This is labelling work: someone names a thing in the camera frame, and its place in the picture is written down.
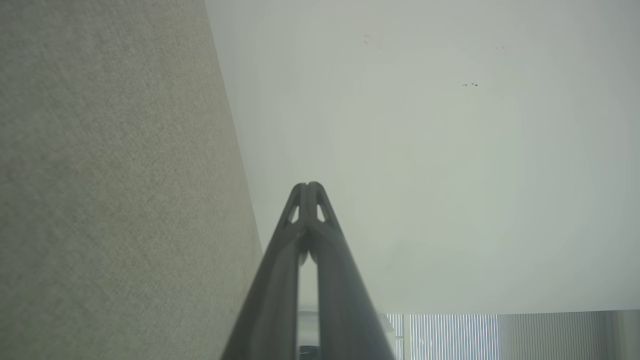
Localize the white vertical window blinds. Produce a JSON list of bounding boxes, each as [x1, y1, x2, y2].
[[384, 310, 616, 360]]

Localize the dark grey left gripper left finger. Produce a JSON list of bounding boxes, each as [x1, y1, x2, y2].
[[220, 182, 307, 360]]

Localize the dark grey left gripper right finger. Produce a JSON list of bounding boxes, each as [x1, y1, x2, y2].
[[306, 181, 397, 360]]

